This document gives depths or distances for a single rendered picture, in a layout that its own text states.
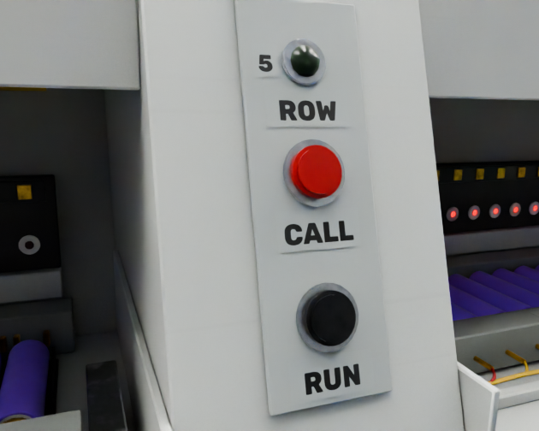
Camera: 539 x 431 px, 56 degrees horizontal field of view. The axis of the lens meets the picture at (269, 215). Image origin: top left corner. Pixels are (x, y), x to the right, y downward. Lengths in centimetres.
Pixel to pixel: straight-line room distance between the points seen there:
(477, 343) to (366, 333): 13
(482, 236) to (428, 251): 25
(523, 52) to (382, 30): 7
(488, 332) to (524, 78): 12
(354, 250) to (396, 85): 6
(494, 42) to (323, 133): 9
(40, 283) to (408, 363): 21
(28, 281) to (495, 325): 25
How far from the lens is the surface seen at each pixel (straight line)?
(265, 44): 16
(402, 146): 17
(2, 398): 24
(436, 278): 18
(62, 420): 21
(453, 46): 21
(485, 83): 22
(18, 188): 30
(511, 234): 44
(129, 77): 16
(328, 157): 15
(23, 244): 31
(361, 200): 16
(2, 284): 31
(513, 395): 27
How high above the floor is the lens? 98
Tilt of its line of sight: 3 degrees up
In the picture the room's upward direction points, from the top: 5 degrees counter-clockwise
